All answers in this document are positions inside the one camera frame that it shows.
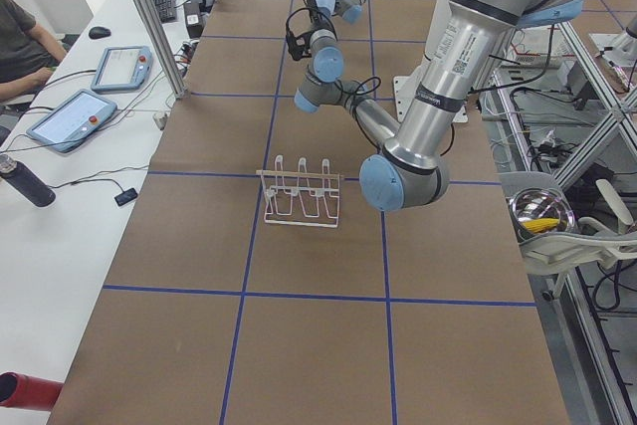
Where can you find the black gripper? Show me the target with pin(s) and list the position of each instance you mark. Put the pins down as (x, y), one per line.
(302, 40)

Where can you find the far blue teach pendant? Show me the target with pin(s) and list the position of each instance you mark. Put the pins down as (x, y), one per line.
(122, 69)

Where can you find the blue teach pendant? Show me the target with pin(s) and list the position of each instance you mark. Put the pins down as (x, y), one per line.
(122, 69)
(72, 122)

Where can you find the black computer mouse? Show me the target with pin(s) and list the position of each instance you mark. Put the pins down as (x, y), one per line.
(99, 32)

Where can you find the near blue teach pendant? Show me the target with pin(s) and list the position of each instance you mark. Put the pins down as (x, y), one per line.
(72, 122)

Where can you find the small black phone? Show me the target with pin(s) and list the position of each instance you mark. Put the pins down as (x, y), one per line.
(125, 197)

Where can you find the metal bowl with corn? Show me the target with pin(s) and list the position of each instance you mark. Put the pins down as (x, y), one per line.
(537, 211)

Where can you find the seated person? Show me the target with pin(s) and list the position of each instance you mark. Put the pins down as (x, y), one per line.
(29, 52)

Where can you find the black water bottle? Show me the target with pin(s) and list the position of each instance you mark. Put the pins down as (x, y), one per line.
(26, 182)

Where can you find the red cylinder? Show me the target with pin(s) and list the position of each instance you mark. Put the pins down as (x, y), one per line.
(29, 392)

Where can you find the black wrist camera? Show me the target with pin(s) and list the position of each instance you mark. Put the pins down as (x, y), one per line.
(298, 45)

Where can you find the white wire cup holder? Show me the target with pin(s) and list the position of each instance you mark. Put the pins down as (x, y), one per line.
(300, 197)

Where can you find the aluminium frame post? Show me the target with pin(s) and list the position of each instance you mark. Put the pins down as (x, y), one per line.
(150, 19)

